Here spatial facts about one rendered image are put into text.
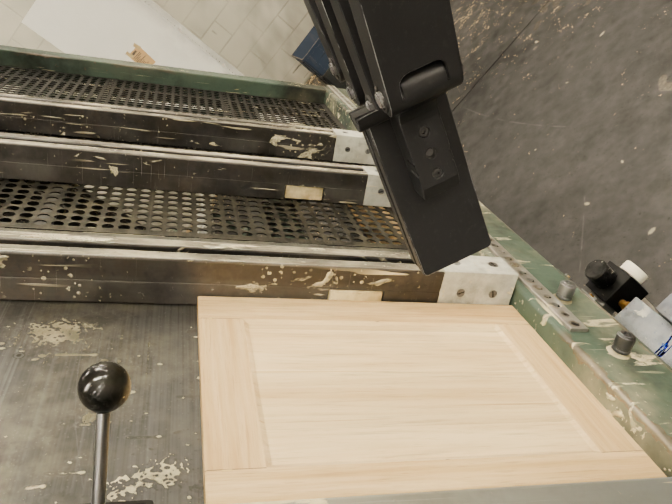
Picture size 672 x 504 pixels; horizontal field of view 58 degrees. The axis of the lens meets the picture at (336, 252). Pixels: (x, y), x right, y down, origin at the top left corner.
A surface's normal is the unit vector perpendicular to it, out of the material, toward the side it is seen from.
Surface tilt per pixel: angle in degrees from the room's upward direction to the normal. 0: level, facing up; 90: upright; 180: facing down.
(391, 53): 102
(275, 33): 90
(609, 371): 58
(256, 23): 90
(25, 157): 90
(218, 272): 90
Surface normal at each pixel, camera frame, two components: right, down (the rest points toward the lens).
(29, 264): 0.22, 0.44
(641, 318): -0.73, -0.52
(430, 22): 0.31, 0.59
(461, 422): 0.16, -0.89
